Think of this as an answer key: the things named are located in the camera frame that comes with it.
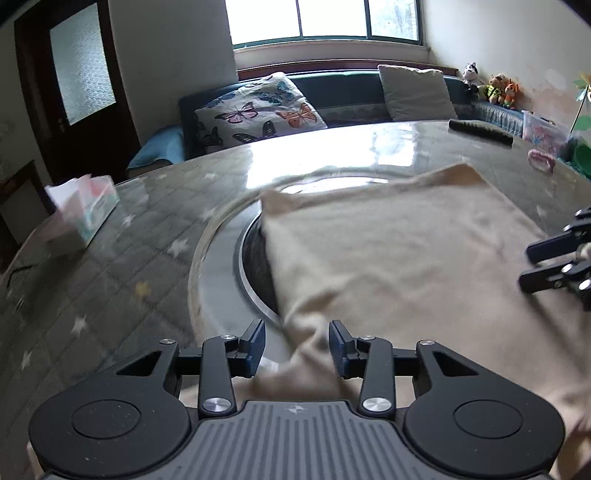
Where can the blue sofa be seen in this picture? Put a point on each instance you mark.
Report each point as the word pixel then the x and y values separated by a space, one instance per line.
pixel 351 90

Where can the plain beige pillow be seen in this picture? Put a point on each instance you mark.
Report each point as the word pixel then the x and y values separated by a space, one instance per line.
pixel 418 92

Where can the tissue box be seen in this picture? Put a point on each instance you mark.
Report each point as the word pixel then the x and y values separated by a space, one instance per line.
pixel 87 217

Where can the beige garment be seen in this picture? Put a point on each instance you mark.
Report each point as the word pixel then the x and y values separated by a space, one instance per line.
pixel 392 258

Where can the stuffed toys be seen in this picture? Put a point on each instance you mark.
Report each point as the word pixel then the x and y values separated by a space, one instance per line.
pixel 496 88

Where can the colourful pinwheel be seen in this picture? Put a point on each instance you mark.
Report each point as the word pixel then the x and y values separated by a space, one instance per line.
pixel 582 83

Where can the green plastic bowl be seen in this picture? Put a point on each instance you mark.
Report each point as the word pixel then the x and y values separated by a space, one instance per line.
pixel 582 159

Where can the green framed window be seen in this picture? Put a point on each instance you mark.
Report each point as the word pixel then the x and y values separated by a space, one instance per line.
pixel 323 18

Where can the black and white plush toy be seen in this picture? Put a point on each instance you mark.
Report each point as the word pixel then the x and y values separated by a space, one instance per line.
pixel 471 76

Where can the pink hair scrunchie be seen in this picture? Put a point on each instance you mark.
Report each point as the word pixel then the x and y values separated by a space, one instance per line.
pixel 541 160

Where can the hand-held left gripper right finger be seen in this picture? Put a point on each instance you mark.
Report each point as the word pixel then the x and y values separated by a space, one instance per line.
pixel 338 348

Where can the black ribbed remote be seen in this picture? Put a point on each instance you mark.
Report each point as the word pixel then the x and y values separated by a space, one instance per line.
pixel 482 133

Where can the round built-in induction cooker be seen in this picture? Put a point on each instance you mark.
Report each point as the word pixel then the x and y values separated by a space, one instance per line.
pixel 221 277

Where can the butterfly print pillow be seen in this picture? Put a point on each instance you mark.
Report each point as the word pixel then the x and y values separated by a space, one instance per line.
pixel 263 108

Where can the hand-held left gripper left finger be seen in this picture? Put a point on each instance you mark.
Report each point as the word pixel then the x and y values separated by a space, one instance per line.
pixel 256 347

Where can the orange tiger plush toy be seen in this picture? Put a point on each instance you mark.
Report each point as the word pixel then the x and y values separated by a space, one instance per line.
pixel 511 94

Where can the clear plastic storage box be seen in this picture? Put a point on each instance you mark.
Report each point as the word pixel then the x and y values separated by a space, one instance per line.
pixel 545 134

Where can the dark wooden door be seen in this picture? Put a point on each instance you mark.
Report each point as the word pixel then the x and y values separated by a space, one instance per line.
pixel 92 124

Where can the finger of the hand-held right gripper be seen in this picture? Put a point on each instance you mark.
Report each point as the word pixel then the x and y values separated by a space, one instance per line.
pixel 538 280
pixel 547 247

